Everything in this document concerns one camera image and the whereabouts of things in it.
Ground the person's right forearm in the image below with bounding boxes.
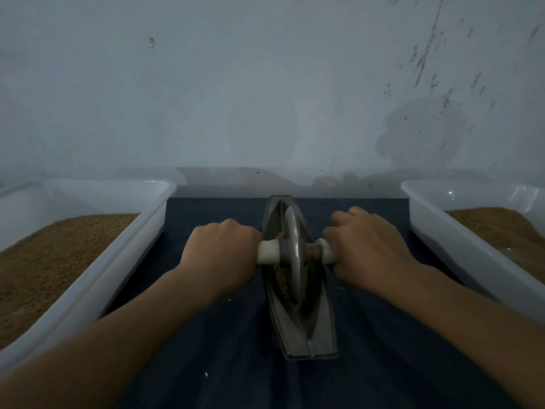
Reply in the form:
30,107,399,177
383,266,545,409

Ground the person's right hand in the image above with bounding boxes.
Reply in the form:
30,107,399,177
322,207,418,295

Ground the dark blue tablecloth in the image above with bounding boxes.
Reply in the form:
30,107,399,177
102,197,521,409

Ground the metal grinding wheel with handles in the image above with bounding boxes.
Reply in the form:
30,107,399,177
257,204,337,314

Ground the boat-shaped metal grinding trough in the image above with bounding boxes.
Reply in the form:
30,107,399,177
261,195,339,361

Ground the small ground grain portion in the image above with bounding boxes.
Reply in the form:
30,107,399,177
274,266,291,305

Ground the person's left hand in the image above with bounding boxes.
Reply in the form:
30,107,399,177
177,219,263,297

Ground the white plastic tray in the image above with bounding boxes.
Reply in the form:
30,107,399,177
0,178,177,375
400,178,545,324

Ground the person's left forearm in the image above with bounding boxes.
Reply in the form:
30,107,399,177
0,266,221,409

